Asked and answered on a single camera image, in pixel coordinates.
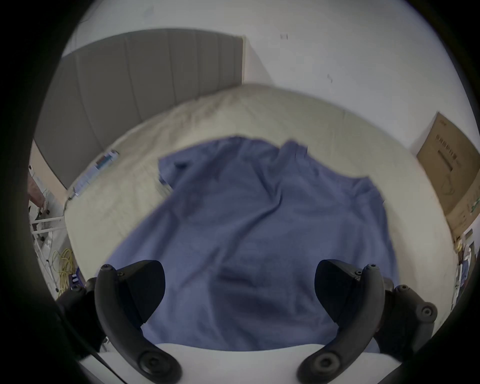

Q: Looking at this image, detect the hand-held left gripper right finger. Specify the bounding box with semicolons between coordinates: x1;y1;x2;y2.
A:
297;259;438;384

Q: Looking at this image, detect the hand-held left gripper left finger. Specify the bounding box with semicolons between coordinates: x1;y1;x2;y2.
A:
56;260;183;384

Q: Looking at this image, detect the white metal rack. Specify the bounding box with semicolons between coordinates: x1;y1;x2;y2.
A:
30;208;65;291

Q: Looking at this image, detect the blue shirt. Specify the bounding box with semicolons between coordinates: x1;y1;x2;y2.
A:
103;136;400;352

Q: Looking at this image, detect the flat striped package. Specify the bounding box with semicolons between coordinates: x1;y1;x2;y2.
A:
71;149;120;197

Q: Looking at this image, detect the bed with beige sheet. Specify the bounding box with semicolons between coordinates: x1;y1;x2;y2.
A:
64;83;459;354

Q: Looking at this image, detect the brown cardboard carton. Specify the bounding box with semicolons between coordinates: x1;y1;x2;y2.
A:
416;111;480;241

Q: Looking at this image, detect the grey padded headboard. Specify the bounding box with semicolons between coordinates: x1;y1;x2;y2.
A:
34;28;245;189

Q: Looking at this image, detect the yellow cable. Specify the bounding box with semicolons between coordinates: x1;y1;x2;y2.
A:
52;247;77;297

